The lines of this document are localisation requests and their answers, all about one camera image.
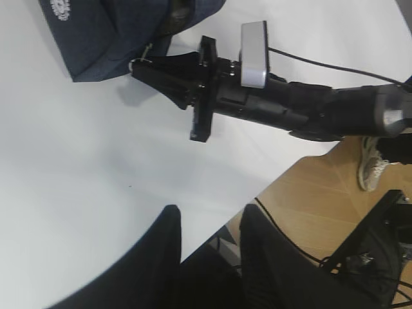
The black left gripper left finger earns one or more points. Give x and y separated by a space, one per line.
145 277

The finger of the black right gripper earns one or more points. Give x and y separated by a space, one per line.
178 87
179 69

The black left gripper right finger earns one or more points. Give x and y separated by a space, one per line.
276 275

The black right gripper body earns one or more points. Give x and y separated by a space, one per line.
204 65

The navy blue lunch bag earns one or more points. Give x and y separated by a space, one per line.
98 39

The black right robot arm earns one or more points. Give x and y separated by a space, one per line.
314 112

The white sneaker shoe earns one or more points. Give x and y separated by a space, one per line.
371 166

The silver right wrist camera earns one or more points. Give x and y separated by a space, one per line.
254 54

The black metal stand frame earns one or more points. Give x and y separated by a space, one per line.
372 258

